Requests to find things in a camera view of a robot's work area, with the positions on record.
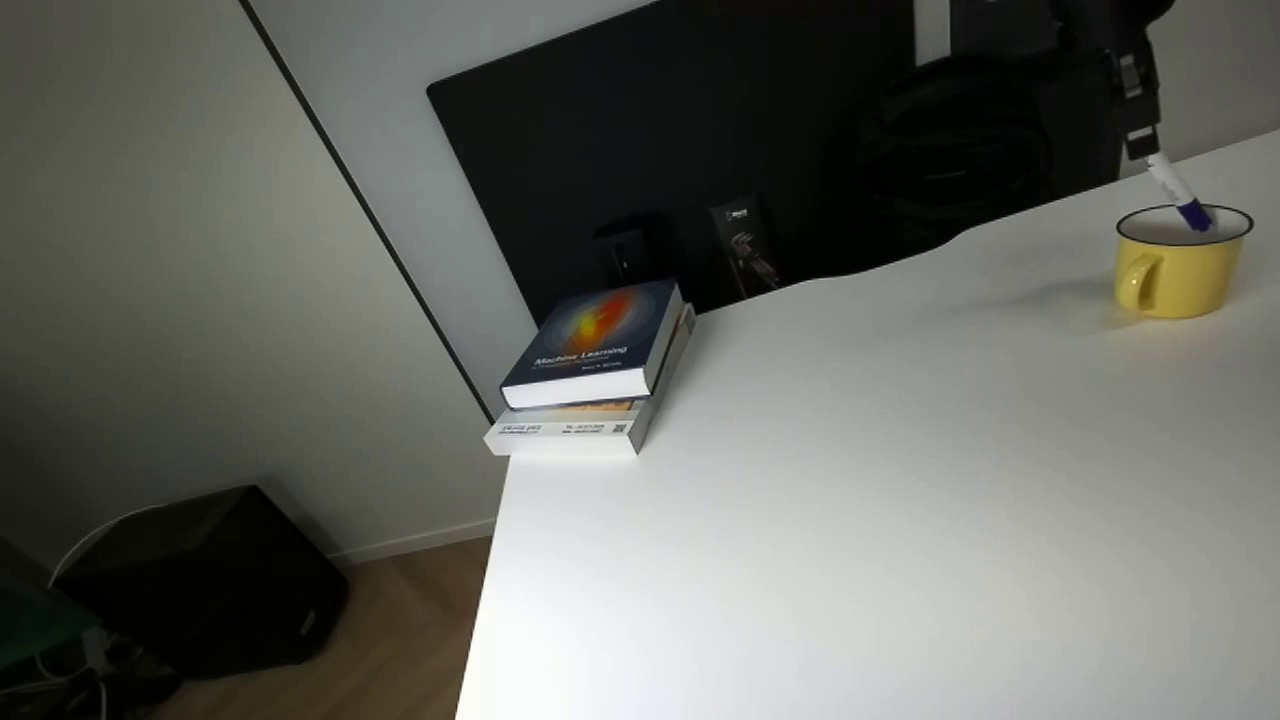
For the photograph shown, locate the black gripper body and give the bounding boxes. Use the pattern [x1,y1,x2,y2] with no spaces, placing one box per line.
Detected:
[1051,0,1174,158]

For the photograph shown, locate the blue and white marker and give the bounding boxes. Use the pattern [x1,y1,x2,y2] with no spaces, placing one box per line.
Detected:
[1149,151,1216,232]

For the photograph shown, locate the yellow mug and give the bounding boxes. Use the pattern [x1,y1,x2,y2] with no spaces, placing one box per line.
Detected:
[1113,203,1256,318]

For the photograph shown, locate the black monitor panel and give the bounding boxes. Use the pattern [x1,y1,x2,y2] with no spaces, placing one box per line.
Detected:
[426,0,914,312]

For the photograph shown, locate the dark blue top book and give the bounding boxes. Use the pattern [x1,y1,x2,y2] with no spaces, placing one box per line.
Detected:
[499,278,685,406]

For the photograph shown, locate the white bottom book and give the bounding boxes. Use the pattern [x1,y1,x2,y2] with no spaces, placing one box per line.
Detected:
[480,301,701,462]

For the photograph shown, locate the black box on floor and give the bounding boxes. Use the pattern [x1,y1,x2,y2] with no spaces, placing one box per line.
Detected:
[55,483,347,680]

